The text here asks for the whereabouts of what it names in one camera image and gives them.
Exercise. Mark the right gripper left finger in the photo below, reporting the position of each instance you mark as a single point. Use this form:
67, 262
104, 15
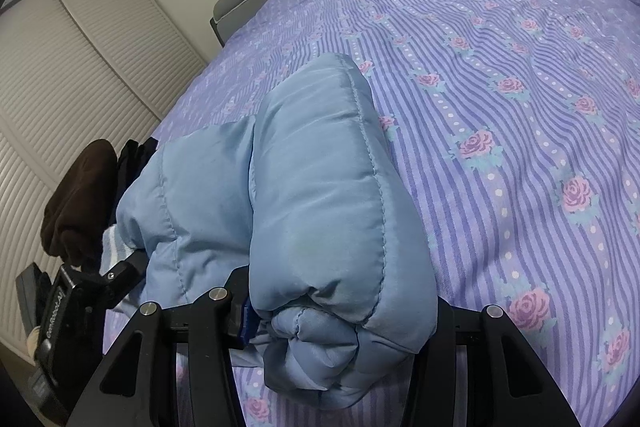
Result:
136, 382

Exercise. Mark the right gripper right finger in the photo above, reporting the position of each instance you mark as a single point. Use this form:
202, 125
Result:
479, 370

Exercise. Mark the light blue padded pants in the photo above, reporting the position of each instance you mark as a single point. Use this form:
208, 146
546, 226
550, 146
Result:
304, 195

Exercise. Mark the brown folded garment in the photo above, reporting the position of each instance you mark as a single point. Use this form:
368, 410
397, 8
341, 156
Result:
77, 213

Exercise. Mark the black folded garment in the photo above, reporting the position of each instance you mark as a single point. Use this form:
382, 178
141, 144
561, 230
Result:
132, 159

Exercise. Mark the white louvered wardrobe doors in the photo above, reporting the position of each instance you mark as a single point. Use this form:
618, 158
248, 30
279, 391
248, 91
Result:
73, 71

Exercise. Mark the purple floral striped duvet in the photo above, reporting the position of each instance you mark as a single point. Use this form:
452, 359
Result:
515, 126

